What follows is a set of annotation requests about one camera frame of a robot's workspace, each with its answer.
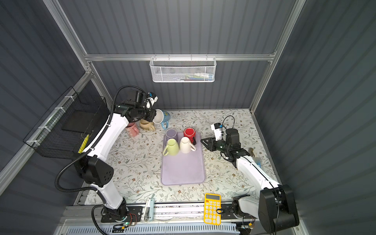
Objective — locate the white mug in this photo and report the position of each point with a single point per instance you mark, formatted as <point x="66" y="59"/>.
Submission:
<point x="186" y="146"/>

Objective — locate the black wire basket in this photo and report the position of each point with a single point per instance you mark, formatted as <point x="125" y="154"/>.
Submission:
<point x="50" y="141"/>

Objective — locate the beige speckled mug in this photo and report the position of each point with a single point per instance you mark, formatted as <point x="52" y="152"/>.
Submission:
<point x="146" y="125"/>

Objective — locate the black pad in basket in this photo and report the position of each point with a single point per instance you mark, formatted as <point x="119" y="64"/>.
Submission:
<point x="81" y="122"/>

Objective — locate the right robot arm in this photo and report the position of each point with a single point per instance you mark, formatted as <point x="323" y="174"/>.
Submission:
<point x="275" y="206"/>

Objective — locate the lavender mug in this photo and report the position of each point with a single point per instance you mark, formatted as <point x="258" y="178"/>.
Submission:
<point x="171" y="134"/>

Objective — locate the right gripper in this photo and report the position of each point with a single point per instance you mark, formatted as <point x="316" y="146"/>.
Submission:
<point x="212" y="140"/>

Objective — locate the lavender tray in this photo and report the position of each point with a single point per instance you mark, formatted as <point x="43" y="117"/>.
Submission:
<point x="183" y="168"/>

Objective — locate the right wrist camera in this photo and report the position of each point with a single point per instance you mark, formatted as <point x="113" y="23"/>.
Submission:
<point x="217" y="129"/>

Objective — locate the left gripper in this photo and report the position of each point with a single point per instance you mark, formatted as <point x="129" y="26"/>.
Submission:
<point x="151" y="112"/>

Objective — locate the white wire basket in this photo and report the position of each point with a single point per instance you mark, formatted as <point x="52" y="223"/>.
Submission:
<point x="166" y="70"/>

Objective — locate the items in white basket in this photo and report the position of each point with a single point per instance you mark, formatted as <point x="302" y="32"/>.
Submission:
<point x="198" y="77"/>

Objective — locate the red mug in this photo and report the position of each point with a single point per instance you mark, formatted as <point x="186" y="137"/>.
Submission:
<point x="190" y="133"/>

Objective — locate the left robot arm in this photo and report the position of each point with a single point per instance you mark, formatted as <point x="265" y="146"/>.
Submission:
<point x="91" y="164"/>

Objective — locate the yellow marker in basket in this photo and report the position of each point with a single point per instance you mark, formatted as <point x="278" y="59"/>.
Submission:
<point x="84" y="143"/>

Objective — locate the blue mug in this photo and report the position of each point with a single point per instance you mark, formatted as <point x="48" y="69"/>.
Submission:
<point x="162" y="117"/>

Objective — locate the pink ghost mug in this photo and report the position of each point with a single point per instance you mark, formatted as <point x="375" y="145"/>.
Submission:
<point x="132" y="129"/>

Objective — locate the yellow calculator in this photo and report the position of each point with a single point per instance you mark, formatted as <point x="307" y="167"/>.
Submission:
<point x="212" y="203"/>

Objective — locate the green mug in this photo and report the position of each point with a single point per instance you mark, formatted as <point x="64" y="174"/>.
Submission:
<point x="171" y="148"/>

